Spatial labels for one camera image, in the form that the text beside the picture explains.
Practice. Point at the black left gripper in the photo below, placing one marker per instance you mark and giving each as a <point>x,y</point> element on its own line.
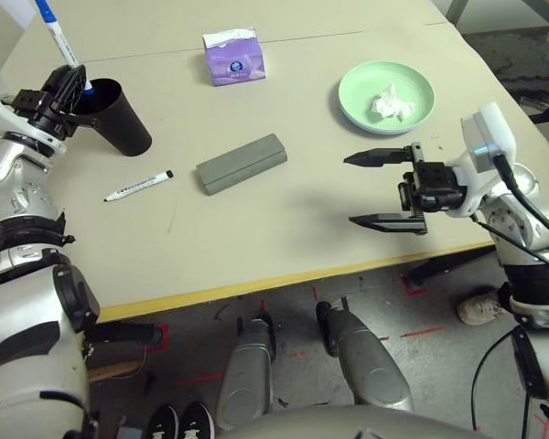
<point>41,110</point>

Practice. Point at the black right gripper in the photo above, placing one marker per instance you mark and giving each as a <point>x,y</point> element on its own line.
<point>434,187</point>

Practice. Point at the blue-capped whiteboard marker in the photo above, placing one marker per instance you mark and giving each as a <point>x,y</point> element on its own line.
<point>59,36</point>

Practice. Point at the white tissue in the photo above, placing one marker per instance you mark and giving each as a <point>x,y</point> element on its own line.
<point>391,105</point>

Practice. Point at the light green plate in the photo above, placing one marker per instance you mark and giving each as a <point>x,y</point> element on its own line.
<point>357,87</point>

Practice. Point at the black-capped whiteboard marker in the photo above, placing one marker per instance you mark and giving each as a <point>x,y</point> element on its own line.
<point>137,186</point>

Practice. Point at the grey glasses case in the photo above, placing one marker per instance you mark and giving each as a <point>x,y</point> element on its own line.
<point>242,164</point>

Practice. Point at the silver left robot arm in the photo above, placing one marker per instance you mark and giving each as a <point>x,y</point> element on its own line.
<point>23,320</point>

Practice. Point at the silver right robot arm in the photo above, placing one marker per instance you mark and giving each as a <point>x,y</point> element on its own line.
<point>530,256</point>

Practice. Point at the black plastic cup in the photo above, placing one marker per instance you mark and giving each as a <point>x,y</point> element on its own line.
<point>123,128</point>

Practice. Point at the black table leg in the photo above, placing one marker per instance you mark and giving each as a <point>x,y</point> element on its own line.
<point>453,265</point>
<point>123,334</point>

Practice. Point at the white bystander sneaker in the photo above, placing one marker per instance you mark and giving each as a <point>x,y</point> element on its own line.
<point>478,308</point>

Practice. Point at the purple tissue pack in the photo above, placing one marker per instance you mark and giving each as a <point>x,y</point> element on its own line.
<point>235,64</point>

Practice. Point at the silver robot right leg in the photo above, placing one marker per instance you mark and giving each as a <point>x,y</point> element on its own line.
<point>370,361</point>

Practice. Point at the silver robot leg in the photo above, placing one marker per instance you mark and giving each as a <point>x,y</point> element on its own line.
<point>370,361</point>
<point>247,375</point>

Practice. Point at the silver robot left leg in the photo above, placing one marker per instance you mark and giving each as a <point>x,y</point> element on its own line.
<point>247,375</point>

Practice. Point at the grey robot torso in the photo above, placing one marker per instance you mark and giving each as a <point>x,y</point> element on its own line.
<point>347,425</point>

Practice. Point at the wooden stick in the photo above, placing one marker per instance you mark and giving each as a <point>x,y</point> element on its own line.
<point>114,370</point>

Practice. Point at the black white-laced sneaker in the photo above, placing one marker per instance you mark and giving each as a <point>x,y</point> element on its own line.
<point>162,423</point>
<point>196,420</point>

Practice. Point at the grey blue box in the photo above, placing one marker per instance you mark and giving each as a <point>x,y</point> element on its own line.
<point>130,433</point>

